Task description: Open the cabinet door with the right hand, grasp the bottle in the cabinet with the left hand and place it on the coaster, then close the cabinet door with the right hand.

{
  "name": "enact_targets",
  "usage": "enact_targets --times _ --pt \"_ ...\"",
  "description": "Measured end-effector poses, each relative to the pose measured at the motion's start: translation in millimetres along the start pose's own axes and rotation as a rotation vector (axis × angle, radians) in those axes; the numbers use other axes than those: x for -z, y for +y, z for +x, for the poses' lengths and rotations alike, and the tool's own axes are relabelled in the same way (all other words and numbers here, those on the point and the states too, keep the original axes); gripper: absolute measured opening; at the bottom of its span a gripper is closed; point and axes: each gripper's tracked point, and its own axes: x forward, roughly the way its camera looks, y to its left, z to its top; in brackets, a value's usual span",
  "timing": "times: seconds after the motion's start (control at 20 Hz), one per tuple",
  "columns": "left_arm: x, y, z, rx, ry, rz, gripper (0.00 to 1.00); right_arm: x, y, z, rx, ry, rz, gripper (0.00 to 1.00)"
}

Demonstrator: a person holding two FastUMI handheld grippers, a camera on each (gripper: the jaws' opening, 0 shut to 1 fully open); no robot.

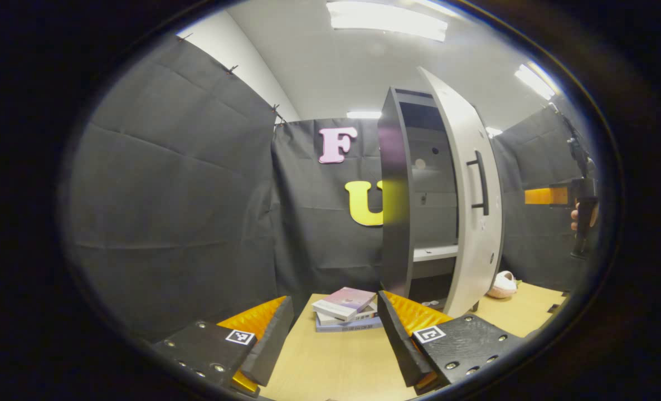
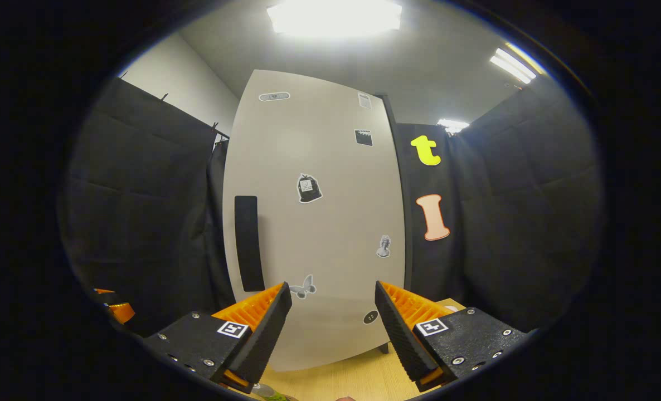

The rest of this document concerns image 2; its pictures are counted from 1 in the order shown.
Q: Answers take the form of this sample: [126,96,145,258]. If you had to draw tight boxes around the black backdrop cloth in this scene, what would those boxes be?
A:
[60,78,604,338]

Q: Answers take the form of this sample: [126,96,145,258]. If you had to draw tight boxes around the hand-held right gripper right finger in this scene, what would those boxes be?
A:
[375,280,529,392]

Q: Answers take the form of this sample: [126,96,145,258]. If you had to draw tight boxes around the green label clear bottle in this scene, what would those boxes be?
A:
[251,383,300,401]

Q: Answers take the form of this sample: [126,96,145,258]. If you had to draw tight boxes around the grey cabinet door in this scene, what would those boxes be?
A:
[222,70,406,373]

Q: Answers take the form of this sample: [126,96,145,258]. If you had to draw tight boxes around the black door handle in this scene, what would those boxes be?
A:
[234,195,266,292]

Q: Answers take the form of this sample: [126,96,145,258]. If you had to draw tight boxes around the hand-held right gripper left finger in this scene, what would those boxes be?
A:
[144,282,293,393]

